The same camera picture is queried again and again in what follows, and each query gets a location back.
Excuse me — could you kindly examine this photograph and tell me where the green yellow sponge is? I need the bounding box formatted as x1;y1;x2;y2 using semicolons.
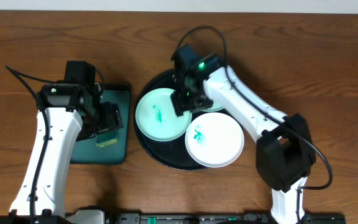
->
96;130;118;147

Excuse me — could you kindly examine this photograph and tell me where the mint green plate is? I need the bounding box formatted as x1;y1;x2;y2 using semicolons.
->
135;88;192;142
202;101;224;113

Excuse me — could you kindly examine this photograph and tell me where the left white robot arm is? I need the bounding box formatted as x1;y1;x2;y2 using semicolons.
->
7;60;124;222

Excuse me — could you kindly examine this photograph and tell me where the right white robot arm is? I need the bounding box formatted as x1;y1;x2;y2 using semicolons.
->
171;45;316;223

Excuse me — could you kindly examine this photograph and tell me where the black rectangular sponge tray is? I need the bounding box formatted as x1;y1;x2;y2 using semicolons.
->
70;84;131;165

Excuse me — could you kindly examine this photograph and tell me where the round black tray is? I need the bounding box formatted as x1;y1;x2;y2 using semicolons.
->
133;68;245;171

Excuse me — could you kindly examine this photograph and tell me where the white plate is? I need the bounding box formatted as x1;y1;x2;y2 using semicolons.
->
185;113;245;168

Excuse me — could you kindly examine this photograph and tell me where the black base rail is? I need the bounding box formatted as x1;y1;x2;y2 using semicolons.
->
0;210;346;224

